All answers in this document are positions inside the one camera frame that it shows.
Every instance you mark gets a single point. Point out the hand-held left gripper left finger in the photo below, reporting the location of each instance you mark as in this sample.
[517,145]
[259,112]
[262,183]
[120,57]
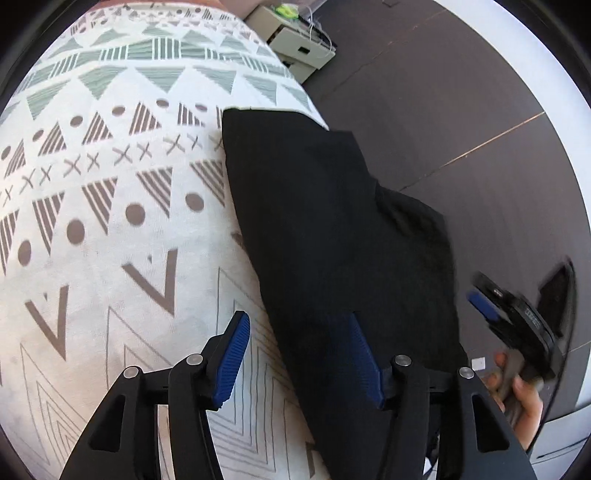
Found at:
[233,360]

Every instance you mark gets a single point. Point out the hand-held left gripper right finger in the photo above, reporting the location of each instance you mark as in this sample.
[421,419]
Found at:
[367,364]

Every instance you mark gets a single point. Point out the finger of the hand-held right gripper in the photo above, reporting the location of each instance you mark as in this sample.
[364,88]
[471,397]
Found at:
[482,304]

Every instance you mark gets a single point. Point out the black garment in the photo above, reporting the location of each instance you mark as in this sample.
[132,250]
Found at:
[323,230]

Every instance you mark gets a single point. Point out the person's right hand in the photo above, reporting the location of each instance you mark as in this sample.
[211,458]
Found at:
[526,406]

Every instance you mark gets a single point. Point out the patterned bed blanket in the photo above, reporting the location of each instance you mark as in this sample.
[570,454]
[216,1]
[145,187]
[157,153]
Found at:
[115,161]

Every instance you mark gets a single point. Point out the cream nightstand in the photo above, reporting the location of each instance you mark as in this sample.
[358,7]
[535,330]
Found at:
[295,44]

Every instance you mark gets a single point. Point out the yellow-green item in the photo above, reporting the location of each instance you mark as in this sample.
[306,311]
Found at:
[287,8]

